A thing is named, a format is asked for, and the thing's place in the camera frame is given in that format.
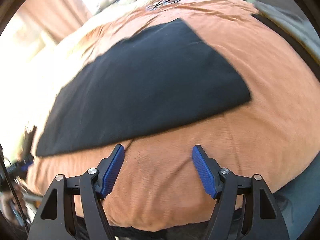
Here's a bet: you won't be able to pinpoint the black garment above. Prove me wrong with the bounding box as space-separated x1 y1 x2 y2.
36 18 251 157

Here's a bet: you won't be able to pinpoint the grey and black clothes pile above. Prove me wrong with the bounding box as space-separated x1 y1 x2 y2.
254 1 319 63

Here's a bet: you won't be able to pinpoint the grey patterned trousers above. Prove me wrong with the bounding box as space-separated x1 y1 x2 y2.
273 155 319 239

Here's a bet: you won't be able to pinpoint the orange bed blanket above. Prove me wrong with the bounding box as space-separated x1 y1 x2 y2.
26 0 319 231

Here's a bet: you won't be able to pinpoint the peach curtain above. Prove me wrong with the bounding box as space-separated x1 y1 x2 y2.
17 0 92 43

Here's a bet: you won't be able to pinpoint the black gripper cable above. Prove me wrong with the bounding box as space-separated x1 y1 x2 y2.
0 143 30 235

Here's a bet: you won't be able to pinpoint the black cable on bed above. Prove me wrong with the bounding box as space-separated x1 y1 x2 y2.
146 0 186 12

